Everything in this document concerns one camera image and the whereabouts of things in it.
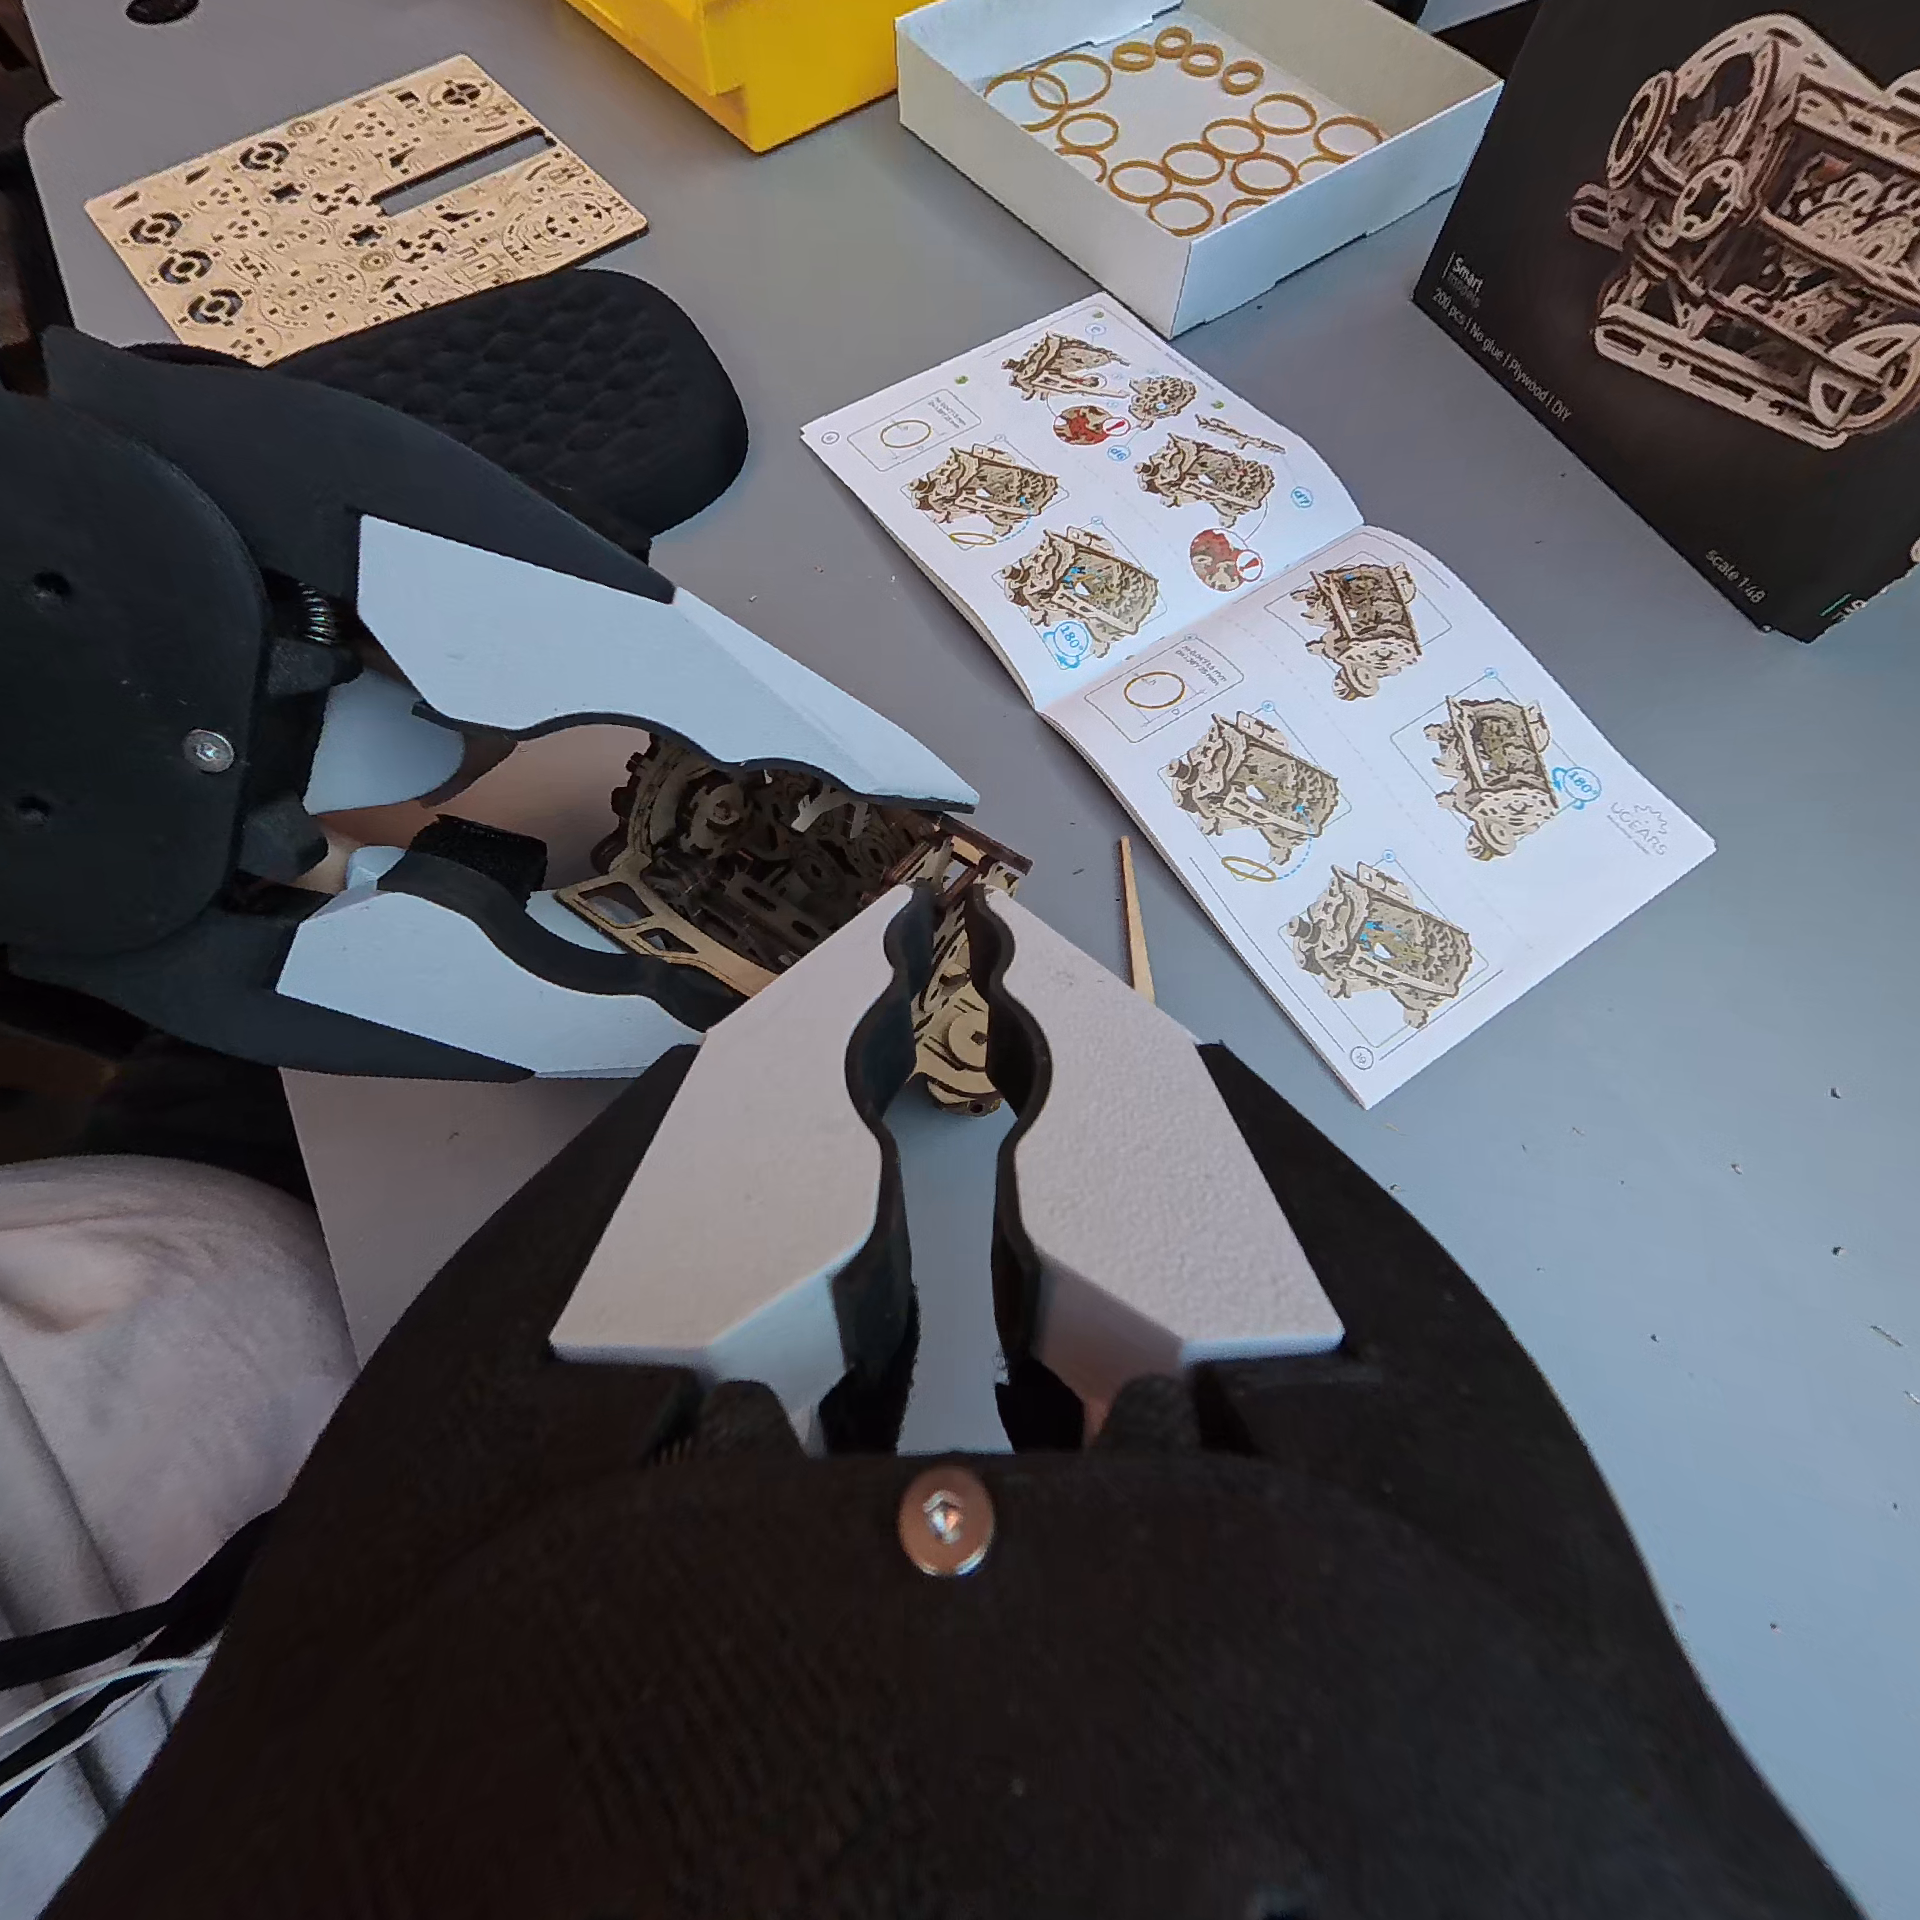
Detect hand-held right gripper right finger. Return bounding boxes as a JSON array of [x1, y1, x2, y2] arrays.
[[967, 886, 1347, 1456]]

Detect black model kit box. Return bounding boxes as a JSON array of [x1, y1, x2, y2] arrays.
[[1413, 0, 1920, 649]]

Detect plywood parts sheet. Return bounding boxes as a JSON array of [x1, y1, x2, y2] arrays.
[[80, 54, 647, 369]]

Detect person's light grey sweater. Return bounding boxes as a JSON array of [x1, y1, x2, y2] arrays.
[[0, 1158, 362, 1920]]

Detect yellow stacked plastic bins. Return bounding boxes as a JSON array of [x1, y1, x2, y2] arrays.
[[561, 0, 937, 157]]

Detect wooden mechanical model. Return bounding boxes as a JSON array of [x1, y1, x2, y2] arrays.
[[552, 737, 1038, 1120]]

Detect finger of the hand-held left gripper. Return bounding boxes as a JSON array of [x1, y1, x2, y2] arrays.
[[280, 842, 710, 1085], [304, 517, 990, 821]]

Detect white instruction booklet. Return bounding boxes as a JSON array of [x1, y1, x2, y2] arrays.
[[797, 291, 1719, 1111]]

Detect black textured wrist rest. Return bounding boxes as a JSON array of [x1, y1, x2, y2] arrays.
[[126, 267, 752, 548]]

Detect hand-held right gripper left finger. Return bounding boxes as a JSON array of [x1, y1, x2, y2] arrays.
[[544, 883, 931, 1460]]

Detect white cardboard box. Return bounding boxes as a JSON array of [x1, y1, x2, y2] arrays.
[[894, 0, 1504, 340]]

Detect white cable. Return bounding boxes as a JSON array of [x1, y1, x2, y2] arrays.
[[0, 1643, 215, 1795]]

